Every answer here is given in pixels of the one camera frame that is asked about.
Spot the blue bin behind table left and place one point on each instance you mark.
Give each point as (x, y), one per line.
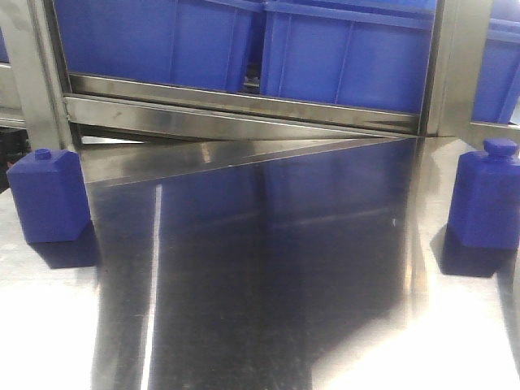
(201, 44)

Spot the blue bin behind table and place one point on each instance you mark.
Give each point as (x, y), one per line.
(201, 44)
(363, 56)

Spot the blue bin behind table centre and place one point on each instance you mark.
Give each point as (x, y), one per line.
(363, 56)

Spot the blue bin far right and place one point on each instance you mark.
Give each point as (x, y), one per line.
(497, 91)

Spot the steel shelf frame by table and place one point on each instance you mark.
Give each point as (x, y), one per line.
(56, 107)

